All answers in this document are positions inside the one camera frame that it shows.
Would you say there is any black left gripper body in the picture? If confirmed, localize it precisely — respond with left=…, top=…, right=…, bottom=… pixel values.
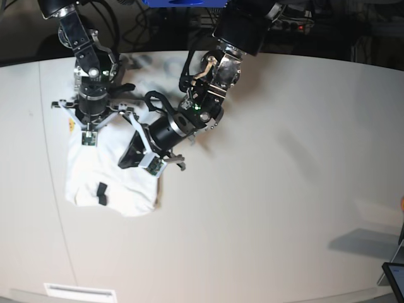
left=148, top=113, right=196, bottom=155

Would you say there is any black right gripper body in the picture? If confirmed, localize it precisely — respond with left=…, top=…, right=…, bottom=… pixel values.
left=75, top=92, right=110, bottom=123

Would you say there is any white printed T-shirt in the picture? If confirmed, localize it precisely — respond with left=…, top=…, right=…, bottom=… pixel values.
left=64, top=117, right=158, bottom=217

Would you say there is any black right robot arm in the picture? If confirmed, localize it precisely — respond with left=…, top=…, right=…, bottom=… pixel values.
left=38, top=1, right=135, bottom=130

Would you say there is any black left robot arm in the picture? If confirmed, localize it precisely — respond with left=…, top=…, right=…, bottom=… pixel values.
left=118, top=1, right=285, bottom=175

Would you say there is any white label strip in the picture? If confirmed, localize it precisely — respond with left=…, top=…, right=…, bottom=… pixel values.
left=44, top=283, right=117, bottom=302

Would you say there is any black power strip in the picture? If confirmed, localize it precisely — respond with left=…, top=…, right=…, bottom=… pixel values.
left=271, top=16, right=315, bottom=35

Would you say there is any black tablet screen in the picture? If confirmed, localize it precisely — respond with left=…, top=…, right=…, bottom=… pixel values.
left=382, top=262, right=404, bottom=303

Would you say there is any white wrist camera left mount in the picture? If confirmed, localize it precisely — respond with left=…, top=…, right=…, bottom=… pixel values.
left=125, top=113, right=186, bottom=178

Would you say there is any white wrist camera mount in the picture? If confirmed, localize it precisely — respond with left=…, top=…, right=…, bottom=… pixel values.
left=51, top=99, right=134, bottom=146
left=125, top=113, right=186, bottom=178

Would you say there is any white wrist camera right mount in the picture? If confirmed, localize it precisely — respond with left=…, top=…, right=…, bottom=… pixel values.
left=51, top=99, right=134, bottom=146

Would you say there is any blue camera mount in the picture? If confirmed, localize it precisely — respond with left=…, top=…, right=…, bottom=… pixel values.
left=142, top=0, right=227, bottom=8

